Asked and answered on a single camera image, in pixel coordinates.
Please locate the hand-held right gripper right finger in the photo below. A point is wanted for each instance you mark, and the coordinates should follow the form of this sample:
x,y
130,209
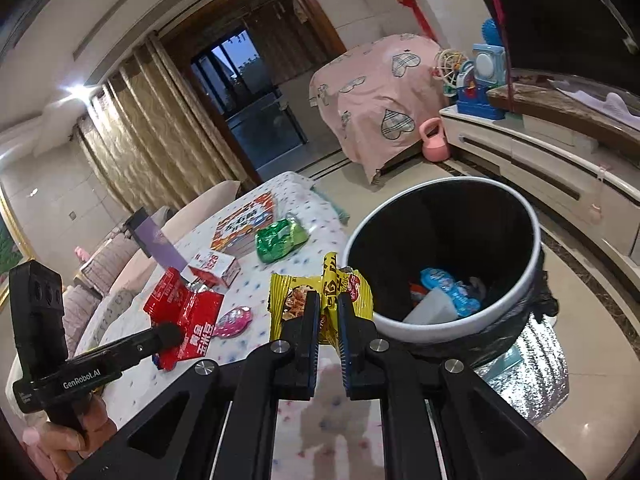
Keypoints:
x,y
348,357

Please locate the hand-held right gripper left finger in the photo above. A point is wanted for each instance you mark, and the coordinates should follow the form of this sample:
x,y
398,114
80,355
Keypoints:
x,y
307,357

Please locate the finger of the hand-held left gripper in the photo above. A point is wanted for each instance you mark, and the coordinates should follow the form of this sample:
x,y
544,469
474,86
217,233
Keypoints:
x,y
165,337

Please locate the red snack packet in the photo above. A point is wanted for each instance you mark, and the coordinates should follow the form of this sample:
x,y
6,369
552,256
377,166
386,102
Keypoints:
x,y
190,310

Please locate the yellow snack packet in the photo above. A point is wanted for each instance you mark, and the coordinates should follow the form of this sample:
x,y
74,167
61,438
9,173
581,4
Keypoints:
x,y
292,302

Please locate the orange red foil wrapper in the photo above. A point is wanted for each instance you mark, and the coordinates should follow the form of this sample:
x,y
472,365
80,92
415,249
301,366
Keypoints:
x,y
416,293

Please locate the light blue snack wrapper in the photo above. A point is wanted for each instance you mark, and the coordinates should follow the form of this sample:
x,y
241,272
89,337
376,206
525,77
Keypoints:
x,y
445,285

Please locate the white pink paper ball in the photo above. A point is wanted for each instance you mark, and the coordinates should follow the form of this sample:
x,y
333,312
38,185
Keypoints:
x,y
478,286

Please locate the white bin with black liner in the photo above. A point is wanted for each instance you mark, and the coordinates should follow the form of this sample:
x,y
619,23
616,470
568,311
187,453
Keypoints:
x,y
450,220

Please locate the person's left forearm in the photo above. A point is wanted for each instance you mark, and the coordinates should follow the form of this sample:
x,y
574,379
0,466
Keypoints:
x,y
42,465

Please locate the person's left hand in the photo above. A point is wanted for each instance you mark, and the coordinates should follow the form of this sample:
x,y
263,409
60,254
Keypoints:
x,y
97,425

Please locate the pink striped cushion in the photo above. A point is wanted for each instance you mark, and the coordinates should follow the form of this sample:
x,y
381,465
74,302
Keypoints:
x,y
107,262
80,317

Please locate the pink round wrapper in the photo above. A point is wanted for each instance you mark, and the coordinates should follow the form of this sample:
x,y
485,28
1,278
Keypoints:
x,y
235,322

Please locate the gold framed green picture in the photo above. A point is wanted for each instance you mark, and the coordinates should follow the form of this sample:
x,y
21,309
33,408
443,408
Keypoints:
x,y
11,250

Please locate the white dotted tablecloth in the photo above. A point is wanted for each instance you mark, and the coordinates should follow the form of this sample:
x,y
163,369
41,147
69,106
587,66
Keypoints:
x,y
300,280

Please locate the small pink toy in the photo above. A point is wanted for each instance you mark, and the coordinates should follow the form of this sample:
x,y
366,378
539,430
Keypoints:
x,y
81,253

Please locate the small red white box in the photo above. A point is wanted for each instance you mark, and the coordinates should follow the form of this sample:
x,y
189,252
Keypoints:
x,y
212,267

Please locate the purple tumbler with dark lid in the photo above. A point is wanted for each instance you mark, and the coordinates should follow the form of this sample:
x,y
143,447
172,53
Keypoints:
x,y
160,245

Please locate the green foil snack packet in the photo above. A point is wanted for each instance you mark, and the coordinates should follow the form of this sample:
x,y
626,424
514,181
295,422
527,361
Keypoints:
x,y
280,240

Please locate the red printed flat box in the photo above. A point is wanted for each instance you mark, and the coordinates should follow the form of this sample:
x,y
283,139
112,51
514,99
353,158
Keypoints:
x,y
245,222

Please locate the silver foil bag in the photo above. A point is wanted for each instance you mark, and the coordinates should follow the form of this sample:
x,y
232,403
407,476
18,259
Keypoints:
x,y
530,380

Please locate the beige patterned curtain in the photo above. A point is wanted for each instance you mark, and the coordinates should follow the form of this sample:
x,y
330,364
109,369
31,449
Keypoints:
x,y
150,125

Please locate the pink kettlebell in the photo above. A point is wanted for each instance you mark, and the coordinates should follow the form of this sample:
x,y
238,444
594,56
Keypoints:
x,y
435,145

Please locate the pink heart print cloth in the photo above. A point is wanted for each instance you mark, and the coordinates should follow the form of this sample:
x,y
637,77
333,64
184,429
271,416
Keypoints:
x,y
375,95

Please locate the white television cabinet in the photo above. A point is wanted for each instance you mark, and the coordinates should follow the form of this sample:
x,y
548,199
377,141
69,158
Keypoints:
x,y
540,160

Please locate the blue red toy machine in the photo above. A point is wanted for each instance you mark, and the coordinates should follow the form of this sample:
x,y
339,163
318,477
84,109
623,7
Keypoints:
x,y
475,97

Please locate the brown framed balcony door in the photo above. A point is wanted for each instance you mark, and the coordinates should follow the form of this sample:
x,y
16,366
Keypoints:
x,y
260,60

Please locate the light blue toy washing machine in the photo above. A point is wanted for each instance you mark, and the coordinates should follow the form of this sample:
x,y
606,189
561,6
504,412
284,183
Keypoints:
x,y
490,64

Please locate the blue spiky ball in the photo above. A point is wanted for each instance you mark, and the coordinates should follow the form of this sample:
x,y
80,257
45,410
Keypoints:
x,y
490,32

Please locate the pink thin stick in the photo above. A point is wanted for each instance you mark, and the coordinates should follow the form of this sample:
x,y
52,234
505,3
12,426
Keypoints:
x,y
502,35

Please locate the white crumpled cloth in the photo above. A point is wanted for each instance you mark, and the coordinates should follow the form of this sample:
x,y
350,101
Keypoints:
x,y
607,102

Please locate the black flat television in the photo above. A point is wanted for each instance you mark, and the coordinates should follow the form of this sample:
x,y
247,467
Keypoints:
x,y
560,5

